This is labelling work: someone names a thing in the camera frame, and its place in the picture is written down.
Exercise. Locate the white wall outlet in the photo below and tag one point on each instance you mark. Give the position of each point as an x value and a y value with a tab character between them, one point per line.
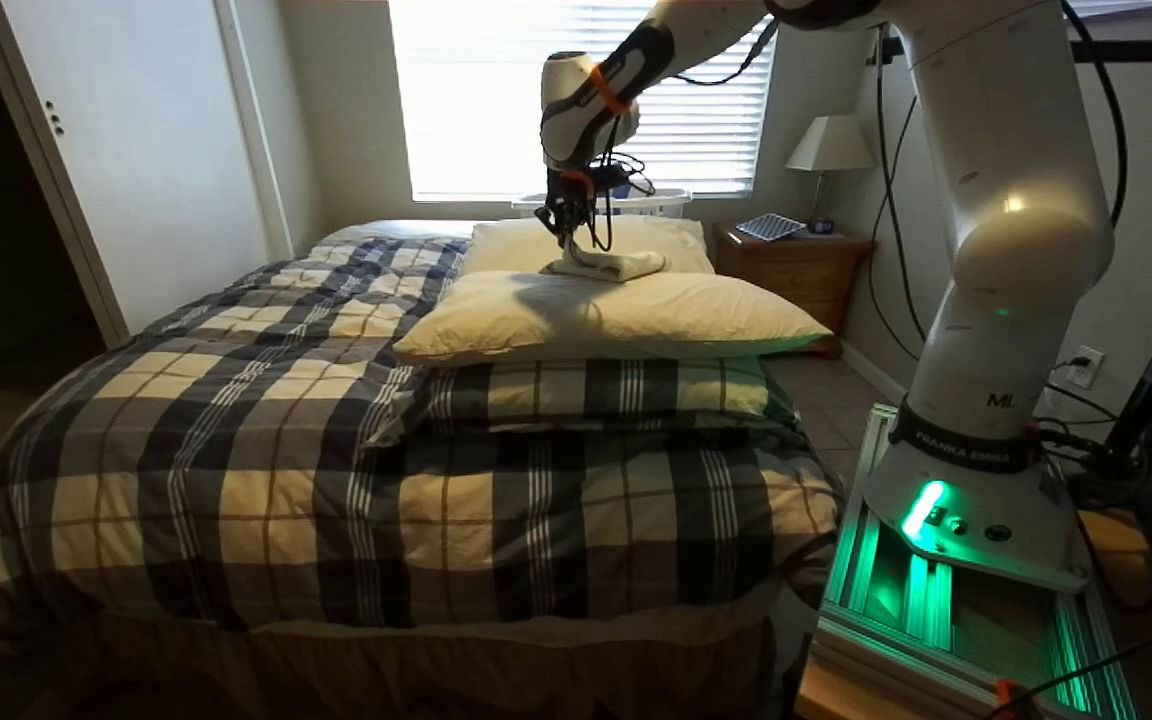
1085	365

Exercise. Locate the wooden base board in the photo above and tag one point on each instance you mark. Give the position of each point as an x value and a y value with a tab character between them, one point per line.
841	703

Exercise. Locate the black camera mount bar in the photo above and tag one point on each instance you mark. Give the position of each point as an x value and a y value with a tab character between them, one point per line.
1137	51

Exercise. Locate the beige bed skirt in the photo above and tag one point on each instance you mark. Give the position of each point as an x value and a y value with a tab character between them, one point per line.
401	665

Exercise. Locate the book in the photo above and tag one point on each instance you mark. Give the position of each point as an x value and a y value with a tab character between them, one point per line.
768	227

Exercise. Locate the plaid pillow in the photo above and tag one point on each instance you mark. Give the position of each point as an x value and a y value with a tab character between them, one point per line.
602	388

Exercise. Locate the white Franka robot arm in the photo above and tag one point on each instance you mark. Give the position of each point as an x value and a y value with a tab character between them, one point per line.
1000	135

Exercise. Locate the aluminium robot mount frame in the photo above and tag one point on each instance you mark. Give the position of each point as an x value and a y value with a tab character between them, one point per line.
920	586

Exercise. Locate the white closet door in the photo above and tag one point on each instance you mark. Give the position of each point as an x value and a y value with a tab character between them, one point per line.
139	161

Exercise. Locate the wooden nightstand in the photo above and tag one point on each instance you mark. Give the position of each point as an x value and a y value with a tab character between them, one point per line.
800	273

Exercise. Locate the white window blinds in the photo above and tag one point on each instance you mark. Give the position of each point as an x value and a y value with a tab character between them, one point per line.
471	94

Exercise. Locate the large cream pillow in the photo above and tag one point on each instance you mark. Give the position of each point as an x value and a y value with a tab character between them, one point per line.
602	316

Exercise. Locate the table lamp with white shade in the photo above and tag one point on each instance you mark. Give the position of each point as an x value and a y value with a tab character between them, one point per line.
829	147

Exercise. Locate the plaid comforter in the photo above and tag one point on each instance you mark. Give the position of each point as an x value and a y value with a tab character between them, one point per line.
201	465

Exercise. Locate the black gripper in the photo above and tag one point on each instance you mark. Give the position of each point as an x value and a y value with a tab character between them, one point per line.
586	199

